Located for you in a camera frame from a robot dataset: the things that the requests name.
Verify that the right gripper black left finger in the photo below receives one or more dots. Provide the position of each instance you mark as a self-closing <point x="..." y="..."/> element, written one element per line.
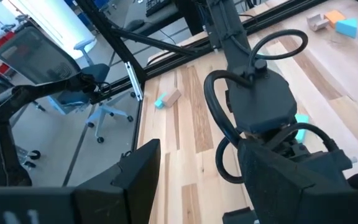
<point x="135" y="186"/>

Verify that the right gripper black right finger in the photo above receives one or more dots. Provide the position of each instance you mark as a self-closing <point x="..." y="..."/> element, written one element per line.
<point x="275" y="193"/>

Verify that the teal rectangular block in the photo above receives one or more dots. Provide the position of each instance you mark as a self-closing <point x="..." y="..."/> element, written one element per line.
<point x="159" y="102"/>
<point x="302" y="118"/>

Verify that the plain wooden block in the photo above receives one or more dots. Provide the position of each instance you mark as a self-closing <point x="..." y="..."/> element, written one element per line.
<point x="171" y="98"/>

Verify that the teal triangular block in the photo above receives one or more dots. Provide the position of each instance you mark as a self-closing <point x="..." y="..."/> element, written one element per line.
<point x="346" y="28"/>

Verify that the wooden arch block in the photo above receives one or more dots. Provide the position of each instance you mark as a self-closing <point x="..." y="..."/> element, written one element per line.
<point x="320" y="24"/>

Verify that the small orange block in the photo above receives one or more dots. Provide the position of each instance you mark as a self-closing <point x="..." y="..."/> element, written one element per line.
<point x="334" y="16"/>

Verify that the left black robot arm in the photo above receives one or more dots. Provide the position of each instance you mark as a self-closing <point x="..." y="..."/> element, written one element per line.
<point x="259" y="102"/>

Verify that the blue and white office chair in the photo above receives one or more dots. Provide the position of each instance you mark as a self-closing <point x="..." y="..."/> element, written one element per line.
<point x="95" y="71"/>

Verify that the black computer mouse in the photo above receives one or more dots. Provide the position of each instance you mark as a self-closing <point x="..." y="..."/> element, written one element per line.
<point x="135" y="24"/>

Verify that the dark gray desk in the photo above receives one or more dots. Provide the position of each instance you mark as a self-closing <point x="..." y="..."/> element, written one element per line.
<point x="154" y="25"/>

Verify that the black mesh office chair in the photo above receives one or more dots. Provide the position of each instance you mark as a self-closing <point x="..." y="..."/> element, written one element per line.
<point x="36" y="56"/>

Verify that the blue storage crate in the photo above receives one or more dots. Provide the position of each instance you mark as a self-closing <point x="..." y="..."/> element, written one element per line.
<point x="87" y="18"/>

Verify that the black keyboard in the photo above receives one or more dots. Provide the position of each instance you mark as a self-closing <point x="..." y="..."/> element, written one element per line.
<point x="157" y="6"/>

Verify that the black aluminium table frame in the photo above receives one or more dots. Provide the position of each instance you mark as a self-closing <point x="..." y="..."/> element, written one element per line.
<point x="102" y="25"/>

